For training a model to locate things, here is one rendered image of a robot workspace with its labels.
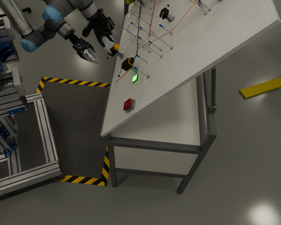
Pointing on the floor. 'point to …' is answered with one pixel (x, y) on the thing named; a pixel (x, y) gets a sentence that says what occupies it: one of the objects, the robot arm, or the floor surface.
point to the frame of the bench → (118, 142)
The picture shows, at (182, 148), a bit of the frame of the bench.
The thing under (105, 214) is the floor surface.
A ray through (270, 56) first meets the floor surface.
